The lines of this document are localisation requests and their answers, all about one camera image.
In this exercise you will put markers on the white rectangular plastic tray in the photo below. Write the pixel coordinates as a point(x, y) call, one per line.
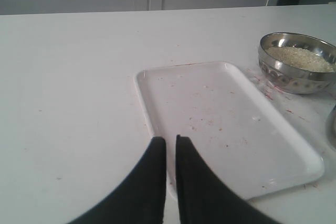
point(241, 136)

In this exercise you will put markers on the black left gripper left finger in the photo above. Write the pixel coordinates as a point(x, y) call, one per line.
point(140, 198)

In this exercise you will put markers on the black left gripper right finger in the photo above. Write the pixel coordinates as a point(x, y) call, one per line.
point(202, 196)

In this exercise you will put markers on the wide steel bowl with rice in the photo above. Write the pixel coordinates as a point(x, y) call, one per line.
point(297, 63)

